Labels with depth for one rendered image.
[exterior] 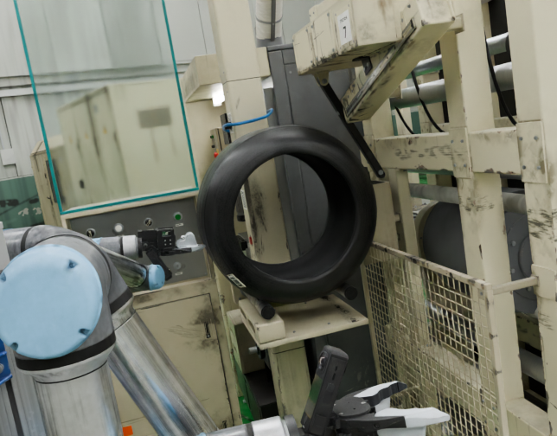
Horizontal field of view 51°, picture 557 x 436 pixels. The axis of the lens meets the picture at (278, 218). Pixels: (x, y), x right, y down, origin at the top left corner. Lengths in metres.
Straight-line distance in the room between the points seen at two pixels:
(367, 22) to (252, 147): 0.49
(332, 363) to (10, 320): 0.39
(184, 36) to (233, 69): 10.05
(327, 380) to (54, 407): 0.33
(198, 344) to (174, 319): 0.15
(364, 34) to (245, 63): 0.65
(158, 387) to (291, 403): 1.55
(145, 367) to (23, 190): 9.91
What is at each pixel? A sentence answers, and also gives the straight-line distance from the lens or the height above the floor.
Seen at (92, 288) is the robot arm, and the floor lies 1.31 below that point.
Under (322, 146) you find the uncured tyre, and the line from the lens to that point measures 1.85.
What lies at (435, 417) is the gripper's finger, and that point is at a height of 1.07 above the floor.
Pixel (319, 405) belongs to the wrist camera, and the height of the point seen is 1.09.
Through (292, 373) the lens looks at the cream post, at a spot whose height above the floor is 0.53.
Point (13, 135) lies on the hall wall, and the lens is 10.83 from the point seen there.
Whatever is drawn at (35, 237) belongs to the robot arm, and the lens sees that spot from 1.50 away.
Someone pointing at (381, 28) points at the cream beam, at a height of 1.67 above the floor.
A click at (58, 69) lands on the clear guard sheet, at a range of 2.46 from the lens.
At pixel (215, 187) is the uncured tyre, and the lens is 1.80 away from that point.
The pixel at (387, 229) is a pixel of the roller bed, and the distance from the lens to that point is 2.28.
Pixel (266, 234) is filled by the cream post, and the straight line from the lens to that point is 2.21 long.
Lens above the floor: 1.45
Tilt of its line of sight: 8 degrees down
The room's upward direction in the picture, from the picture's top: 9 degrees counter-clockwise
